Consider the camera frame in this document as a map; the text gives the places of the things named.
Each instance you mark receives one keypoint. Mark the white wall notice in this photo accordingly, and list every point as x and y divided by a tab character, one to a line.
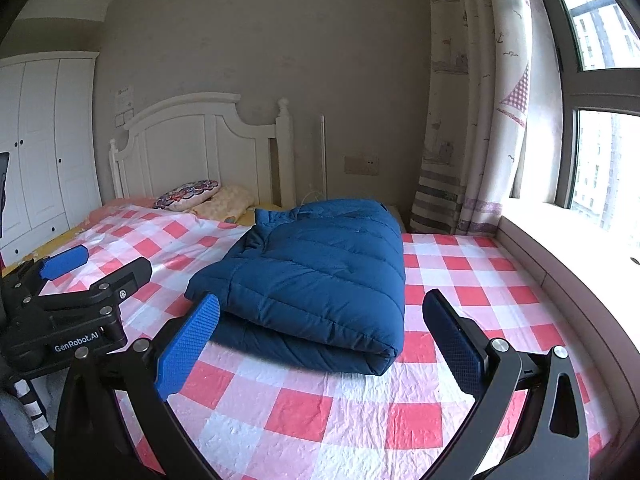
124	105

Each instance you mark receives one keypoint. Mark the patterned round pillow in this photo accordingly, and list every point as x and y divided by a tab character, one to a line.
187	194

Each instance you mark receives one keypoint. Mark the white slim pole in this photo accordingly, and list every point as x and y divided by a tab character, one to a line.
324	160

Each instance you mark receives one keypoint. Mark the blue puffer jacket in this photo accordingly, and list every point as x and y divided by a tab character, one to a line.
310	270

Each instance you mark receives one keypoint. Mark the dark framed window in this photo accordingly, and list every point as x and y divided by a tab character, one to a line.
565	110

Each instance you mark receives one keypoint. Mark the black screen device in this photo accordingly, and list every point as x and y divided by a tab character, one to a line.
3	185

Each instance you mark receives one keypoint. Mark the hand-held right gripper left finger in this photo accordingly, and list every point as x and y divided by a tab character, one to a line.
187	347

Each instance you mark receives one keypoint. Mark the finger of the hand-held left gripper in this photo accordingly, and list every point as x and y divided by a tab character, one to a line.
130	275
62	262

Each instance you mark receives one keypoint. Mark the cream pillow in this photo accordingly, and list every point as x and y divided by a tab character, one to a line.
225	200

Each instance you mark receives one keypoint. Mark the printed beige curtain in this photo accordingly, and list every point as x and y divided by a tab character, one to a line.
470	110

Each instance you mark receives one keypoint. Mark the white wardrobe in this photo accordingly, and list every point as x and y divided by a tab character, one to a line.
45	150

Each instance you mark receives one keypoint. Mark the white wooden headboard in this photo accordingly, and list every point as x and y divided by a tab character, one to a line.
200	145

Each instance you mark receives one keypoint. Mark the grey window ledge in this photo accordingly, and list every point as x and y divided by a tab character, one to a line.
575	285

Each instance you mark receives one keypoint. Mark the pink checked bed sheet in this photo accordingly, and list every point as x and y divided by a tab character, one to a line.
450	270

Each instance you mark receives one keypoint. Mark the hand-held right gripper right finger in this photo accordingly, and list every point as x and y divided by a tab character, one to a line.
452	337

